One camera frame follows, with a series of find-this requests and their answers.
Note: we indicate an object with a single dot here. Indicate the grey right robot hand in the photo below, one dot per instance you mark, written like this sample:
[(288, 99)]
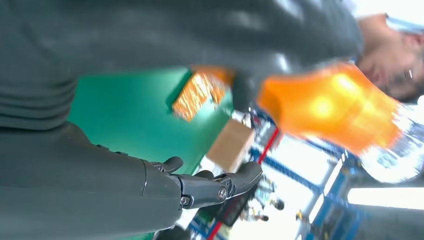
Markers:
[(66, 185)]

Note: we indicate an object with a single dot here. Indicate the person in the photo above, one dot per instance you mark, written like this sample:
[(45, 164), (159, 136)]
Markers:
[(391, 56)]

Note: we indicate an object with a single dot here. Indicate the brown cardboard box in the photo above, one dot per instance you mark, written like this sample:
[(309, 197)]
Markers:
[(232, 145)]

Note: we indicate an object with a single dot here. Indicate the blue metal shelf rack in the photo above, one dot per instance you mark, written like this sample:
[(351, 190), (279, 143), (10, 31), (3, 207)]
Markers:
[(331, 202)]

